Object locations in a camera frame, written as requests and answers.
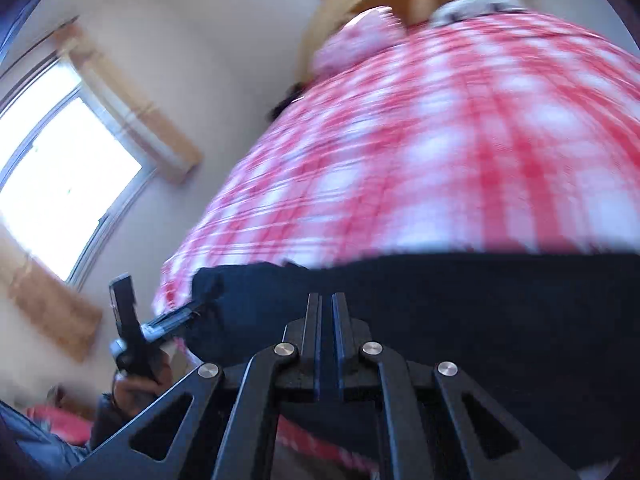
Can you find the person's left hand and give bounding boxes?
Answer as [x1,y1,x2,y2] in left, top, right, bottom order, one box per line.
[111,349,174,417]

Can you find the pink pillow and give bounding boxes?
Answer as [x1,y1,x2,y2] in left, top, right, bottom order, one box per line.
[312,6,407,79]

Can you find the dark bundle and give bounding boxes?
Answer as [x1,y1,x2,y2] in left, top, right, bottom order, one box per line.
[269,81,307,122]

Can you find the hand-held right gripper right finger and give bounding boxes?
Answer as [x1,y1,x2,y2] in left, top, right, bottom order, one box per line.
[331,292,584,480]

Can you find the black pants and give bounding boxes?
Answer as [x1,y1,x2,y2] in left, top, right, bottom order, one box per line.
[187,251,640,473]

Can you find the white black patterned cloth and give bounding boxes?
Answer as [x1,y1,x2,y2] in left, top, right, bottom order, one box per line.
[430,0,529,27]

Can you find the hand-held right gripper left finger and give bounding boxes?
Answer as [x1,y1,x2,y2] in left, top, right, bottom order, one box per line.
[65,293,323,480]

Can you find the red white plaid blanket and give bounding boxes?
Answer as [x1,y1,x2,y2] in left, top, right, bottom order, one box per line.
[150,9,640,478]

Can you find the beige patterned curtain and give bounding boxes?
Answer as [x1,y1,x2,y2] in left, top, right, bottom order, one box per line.
[0,224,104,364]
[51,22,204,184]

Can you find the window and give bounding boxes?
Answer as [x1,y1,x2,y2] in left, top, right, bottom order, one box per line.
[0,54,157,287]

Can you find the person's left forearm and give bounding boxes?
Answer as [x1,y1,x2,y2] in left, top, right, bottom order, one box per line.
[87,394,143,455]

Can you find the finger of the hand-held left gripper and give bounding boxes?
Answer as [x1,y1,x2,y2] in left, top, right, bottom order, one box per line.
[141,304,203,345]

